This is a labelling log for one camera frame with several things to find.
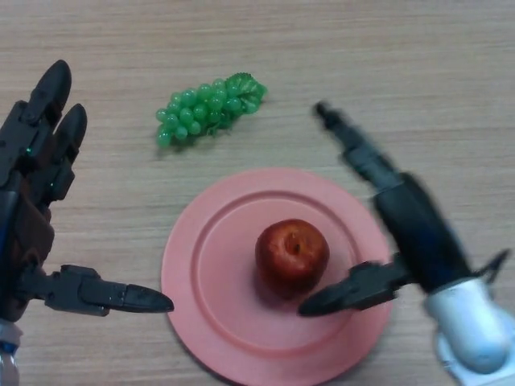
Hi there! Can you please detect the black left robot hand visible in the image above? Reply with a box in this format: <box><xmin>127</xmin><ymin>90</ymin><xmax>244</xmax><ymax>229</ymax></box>
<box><xmin>0</xmin><ymin>59</ymin><xmax>175</xmax><ymax>322</ymax></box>

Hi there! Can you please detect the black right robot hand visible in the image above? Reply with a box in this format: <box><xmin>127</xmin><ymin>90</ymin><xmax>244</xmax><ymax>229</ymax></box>
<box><xmin>297</xmin><ymin>101</ymin><xmax>478</xmax><ymax>318</ymax></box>

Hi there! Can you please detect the red apple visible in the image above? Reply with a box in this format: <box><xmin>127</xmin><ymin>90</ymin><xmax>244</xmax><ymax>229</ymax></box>
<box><xmin>254</xmin><ymin>219</ymin><xmax>331</xmax><ymax>301</ymax></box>

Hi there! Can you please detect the pink round plate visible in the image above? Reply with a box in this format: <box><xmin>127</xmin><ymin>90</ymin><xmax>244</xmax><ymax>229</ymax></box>
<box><xmin>160</xmin><ymin>167</ymin><xmax>395</xmax><ymax>378</ymax></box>

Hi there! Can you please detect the green plastic grape bunch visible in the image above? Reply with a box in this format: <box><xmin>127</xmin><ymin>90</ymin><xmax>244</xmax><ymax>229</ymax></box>
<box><xmin>154</xmin><ymin>71</ymin><xmax>269</xmax><ymax>148</ymax></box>

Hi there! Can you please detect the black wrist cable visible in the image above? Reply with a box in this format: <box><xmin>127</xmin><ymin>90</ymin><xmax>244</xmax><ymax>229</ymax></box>
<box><xmin>470</xmin><ymin>248</ymin><xmax>511</xmax><ymax>285</ymax></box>

